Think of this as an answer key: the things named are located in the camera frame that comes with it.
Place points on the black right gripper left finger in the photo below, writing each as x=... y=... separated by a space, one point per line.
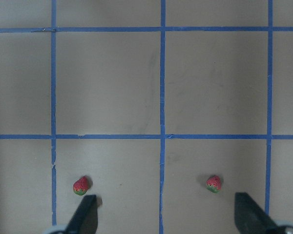
x=85 y=218

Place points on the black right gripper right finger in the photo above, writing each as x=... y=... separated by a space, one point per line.
x=249 y=218

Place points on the red strawberry one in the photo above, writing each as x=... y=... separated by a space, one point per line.
x=214 y=184
x=81 y=186

